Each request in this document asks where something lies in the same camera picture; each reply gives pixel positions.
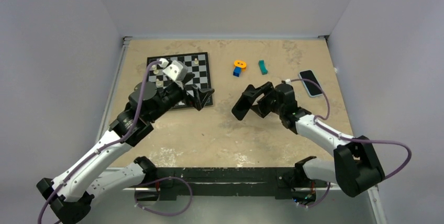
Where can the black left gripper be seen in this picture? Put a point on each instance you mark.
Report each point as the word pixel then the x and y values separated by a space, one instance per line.
pixel 200 96

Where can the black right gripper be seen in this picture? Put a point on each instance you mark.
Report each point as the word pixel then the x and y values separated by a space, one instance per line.
pixel 252 95

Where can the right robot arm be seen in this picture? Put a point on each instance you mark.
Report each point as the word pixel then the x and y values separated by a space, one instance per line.
pixel 355 166

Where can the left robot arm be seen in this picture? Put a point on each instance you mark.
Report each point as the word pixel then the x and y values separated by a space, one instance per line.
pixel 72 194

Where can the phone in light blue case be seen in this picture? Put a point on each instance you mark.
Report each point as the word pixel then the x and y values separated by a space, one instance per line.
pixel 310 83

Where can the black white chessboard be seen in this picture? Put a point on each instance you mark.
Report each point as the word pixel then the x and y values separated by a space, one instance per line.
pixel 202 73

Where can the blue cube block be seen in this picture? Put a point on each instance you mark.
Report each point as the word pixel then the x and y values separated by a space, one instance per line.
pixel 237 71

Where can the white chess pawn near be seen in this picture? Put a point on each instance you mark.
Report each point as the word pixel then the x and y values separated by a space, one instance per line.
pixel 159 83

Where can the teal curved block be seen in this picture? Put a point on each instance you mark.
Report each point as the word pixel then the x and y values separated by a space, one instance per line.
pixel 262 67

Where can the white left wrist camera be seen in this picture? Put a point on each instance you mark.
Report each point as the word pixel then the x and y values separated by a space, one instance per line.
pixel 176 71

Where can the orange ring block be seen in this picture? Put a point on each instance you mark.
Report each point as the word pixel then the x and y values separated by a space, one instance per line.
pixel 240 64

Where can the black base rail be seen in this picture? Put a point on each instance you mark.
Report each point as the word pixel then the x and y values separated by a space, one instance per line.
pixel 275 182

